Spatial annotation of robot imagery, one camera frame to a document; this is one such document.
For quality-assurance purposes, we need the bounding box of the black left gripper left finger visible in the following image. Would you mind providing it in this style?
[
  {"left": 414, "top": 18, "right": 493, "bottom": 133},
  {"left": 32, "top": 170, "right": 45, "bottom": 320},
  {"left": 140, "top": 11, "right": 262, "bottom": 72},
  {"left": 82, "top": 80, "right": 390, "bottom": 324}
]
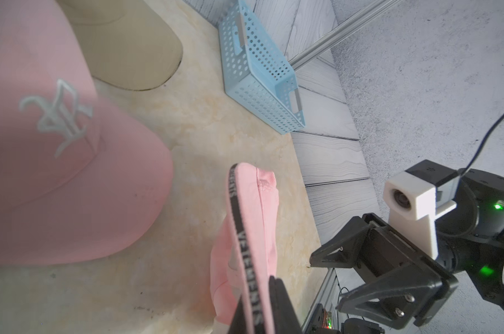
[{"left": 227, "top": 298, "right": 246, "bottom": 334}]

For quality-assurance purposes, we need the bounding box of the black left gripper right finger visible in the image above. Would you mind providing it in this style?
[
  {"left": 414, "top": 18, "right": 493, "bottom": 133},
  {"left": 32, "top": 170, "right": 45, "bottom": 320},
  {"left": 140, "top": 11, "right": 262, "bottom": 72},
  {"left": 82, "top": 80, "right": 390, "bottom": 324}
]
[{"left": 269, "top": 276, "right": 303, "bottom": 334}]

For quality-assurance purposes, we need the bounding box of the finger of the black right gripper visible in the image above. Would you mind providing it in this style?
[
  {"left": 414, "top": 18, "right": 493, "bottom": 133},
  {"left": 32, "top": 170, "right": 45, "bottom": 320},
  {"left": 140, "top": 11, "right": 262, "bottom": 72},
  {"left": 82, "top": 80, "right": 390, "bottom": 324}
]
[
  {"left": 309, "top": 216, "right": 375, "bottom": 269},
  {"left": 336, "top": 276, "right": 442, "bottom": 319}
]

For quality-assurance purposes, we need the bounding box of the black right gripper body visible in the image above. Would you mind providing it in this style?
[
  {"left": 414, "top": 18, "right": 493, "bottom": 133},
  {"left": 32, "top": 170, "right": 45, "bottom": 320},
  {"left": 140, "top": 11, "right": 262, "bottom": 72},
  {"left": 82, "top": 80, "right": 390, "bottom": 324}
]
[{"left": 360, "top": 214, "right": 459, "bottom": 328}]

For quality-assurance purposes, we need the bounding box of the pink baseball cap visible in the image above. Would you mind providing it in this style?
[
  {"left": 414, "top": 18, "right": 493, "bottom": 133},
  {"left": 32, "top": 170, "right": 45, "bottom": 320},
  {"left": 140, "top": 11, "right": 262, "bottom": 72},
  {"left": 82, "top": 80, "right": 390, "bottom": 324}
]
[
  {"left": 0, "top": 1, "right": 173, "bottom": 266},
  {"left": 210, "top": 163, "right": 279, "bottom": 333}
]

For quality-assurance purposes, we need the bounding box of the beige baseball cap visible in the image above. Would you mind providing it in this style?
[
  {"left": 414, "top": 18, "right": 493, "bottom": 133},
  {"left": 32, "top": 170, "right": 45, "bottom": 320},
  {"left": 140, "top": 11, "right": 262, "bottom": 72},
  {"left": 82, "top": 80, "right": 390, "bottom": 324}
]
[{"left": 58, "top": 0, "right": 183, "bottom": 91}]

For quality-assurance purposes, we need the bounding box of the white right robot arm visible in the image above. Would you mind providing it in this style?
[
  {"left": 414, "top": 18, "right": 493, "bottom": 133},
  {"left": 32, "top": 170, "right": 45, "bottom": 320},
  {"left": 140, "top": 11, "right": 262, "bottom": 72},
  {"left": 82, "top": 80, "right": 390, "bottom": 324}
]
[{"left": 310, "top": 160, "right": 504, "bottom": 329}]

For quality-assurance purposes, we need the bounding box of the light blue plastic basket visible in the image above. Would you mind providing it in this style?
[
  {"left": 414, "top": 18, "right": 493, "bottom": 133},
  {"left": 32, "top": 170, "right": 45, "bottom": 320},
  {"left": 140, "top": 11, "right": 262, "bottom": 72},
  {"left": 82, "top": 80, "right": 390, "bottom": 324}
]
[{"left": 218, "top": 1, "right": 306, "bottom": 134}]

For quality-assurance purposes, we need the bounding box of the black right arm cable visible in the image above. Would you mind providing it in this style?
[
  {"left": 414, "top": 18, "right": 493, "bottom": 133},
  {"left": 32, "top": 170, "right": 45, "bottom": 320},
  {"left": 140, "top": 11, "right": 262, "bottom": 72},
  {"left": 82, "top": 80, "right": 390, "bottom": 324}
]
[{"left": 460, "top": 97, "right": 504, "bottom": 176}]

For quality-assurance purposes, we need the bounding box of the right aluminium frame post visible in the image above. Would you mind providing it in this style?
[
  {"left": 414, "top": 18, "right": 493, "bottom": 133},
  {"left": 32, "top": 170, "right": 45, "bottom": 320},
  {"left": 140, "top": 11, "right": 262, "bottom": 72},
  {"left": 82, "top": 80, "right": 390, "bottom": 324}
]
[{"left": 290, "top": 0, "right": 400, "bottom": 71}]

